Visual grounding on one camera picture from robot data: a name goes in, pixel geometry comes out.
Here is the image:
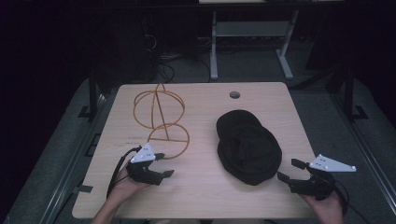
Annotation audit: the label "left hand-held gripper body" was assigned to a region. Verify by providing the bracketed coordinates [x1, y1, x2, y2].
[125, 142, 163, 187]

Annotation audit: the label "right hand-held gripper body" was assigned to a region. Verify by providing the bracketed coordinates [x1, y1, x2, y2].
[288, 153, 358, 202]

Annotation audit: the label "person's right hand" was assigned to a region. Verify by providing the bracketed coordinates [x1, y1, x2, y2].
[302, 190, 346, 224]

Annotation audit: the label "person's left hand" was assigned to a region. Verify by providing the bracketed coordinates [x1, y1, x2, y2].
[109, 167, 151, 201]

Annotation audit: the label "black hat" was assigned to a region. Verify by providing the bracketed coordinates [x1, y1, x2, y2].
[215, 109, 284, 187]

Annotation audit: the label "black metal stand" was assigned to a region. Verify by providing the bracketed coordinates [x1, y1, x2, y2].
[78, 66, 100, 119]
[343, 65, 369, 121]

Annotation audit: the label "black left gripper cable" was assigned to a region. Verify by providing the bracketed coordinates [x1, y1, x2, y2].
[106, 146, 143, 201]

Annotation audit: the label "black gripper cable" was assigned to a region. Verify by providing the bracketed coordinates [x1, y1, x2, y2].
[106, 146, 143, 201]
[332, 179, 350, 217]

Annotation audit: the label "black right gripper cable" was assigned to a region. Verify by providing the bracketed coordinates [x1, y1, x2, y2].
[332, 179, 350, 217]

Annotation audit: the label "gold wire hat stand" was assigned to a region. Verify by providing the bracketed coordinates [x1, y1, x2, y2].
[133, 82, 191, 161]

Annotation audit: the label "grey metal rail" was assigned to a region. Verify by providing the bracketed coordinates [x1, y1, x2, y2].
[329, 92, 396, 217]
[38, 92, 120, 224]

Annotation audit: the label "black floor cables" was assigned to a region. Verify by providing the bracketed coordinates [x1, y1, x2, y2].
[146, 32, 213, 84]

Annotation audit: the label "white metal desk frame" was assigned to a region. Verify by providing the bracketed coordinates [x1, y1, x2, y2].
[209, 10, 301, 81]

